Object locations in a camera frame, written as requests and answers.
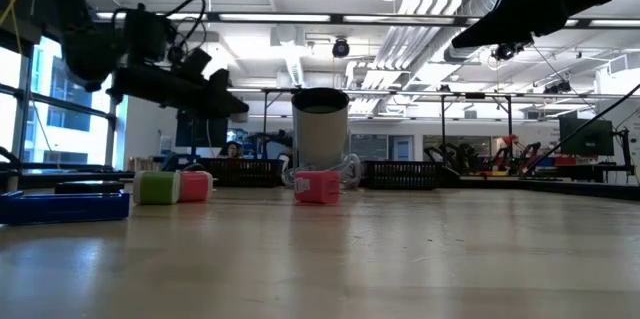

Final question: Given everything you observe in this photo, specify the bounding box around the blue rectangular device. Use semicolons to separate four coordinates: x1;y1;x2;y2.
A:
0;189;131;226

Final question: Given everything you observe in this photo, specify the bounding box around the long ceiling light bar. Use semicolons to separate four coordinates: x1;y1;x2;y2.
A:
94;10;640;29

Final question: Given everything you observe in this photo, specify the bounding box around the black device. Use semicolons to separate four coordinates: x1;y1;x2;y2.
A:
54;180;126;195

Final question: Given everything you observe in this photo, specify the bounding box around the white coiled cable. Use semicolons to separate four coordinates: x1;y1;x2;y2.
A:
281;152;362;189

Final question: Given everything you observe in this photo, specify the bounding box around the pink charger white print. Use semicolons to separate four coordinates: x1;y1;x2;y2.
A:
293;169;342;205

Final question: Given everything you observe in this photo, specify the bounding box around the black computer monitor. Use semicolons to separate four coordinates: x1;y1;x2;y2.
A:
559;117;616;158
175;116;230;158

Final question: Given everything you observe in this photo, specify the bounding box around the black mesh basket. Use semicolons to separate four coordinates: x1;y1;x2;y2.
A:
362;159;446;190
199;157;285;189

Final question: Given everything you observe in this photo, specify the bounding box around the green white charger cube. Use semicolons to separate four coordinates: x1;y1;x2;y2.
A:
132;170;181;206

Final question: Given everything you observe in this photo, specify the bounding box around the person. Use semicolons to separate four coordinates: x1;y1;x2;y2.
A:
217;141;244;159

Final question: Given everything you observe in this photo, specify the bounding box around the background metal frame rig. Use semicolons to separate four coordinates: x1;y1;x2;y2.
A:
227;86;640;170

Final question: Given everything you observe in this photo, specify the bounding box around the black aluminium table frame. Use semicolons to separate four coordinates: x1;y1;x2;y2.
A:
0;144;640;203

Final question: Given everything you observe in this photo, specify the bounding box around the white cylindrical cup black rim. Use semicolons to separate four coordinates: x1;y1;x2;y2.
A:
291;87;350;171

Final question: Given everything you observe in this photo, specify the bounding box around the thin black cable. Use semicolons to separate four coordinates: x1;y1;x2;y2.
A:
523;82;640;178

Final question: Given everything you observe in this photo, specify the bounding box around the coral white charger cube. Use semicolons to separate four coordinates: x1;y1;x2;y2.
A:
177;170;215;204

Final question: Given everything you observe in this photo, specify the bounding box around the yellow cable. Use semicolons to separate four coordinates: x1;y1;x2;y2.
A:
0;0;37;55

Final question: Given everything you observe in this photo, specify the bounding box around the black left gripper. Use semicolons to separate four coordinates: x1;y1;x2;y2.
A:
107;66;250;120

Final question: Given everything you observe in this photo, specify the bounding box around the black ceiling camera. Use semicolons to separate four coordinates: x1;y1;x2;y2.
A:
331;37;351;59
492;41;526;63

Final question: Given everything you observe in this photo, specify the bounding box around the large window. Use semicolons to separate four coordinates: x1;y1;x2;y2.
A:
0;33;121;170

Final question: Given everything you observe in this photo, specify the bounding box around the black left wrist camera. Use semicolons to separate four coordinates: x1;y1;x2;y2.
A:
177;47;214;80

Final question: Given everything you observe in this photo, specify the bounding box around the red background robot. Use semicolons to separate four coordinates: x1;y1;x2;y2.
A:
492;133;544;178

